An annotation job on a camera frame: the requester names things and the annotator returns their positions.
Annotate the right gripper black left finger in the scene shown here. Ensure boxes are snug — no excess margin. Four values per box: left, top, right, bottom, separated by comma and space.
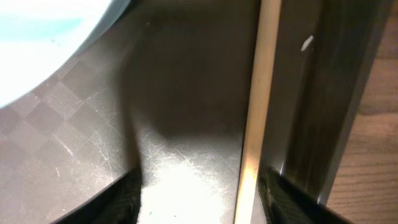
55, 169, 142, 224

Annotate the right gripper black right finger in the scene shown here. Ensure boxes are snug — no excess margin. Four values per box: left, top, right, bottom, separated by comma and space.
257, 167, 351, 224

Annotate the wooden chopstick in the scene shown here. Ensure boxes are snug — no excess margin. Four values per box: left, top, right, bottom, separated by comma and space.
234, 0, 282, 224

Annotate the light blue small bowl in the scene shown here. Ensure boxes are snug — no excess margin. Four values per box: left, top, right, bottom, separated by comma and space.
1, 0, 131, 107

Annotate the brown serving tray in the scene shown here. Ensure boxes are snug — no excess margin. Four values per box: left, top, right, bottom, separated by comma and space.
1, 0, 397, 223

